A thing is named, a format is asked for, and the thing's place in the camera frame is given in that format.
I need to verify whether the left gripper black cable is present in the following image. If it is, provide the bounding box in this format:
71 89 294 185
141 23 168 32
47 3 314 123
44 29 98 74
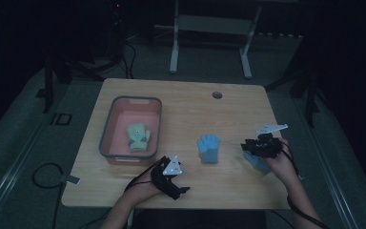
123 157 170 194

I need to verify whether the blue knit glove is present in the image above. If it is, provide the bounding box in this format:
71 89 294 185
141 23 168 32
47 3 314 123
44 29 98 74
242 151 272 176
196 134 222 165

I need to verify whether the grey cable plug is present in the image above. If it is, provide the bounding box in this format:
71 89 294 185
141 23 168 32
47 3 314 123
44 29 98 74
60 174 81 186

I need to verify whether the person's right hand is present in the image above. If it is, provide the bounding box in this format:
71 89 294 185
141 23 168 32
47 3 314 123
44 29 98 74
264 137 295 184

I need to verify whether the white metal desk frame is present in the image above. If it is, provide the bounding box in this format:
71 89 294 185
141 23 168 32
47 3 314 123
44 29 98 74
153 0 263 80

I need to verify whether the black floor cable loop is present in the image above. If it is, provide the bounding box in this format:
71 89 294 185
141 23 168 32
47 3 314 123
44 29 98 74
31 162 65 229

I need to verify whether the green fuzzy glove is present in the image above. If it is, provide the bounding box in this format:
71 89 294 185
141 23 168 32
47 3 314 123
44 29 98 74
126 122 152 153

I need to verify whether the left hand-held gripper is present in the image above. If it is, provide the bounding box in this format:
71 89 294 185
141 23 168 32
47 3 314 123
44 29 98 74
151 155 191 200

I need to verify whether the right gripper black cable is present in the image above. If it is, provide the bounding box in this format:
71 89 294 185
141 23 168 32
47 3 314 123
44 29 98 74
279 141 332 229

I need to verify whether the black metal stand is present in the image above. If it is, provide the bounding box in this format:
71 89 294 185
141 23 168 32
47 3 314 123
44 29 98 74
36 55 74 114
265 71 323 128

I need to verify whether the pink bin with grey rim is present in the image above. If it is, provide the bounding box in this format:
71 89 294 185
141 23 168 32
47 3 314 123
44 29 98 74
98 95 163 166

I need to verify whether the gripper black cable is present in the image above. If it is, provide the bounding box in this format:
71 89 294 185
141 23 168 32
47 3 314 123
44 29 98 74
279 141 332 229
123 157 170 194

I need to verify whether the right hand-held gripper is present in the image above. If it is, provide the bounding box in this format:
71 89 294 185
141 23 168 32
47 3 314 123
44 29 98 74
240 123 289 159

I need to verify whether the person's left hand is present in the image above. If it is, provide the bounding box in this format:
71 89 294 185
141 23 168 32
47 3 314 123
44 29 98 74
127 180 163 204

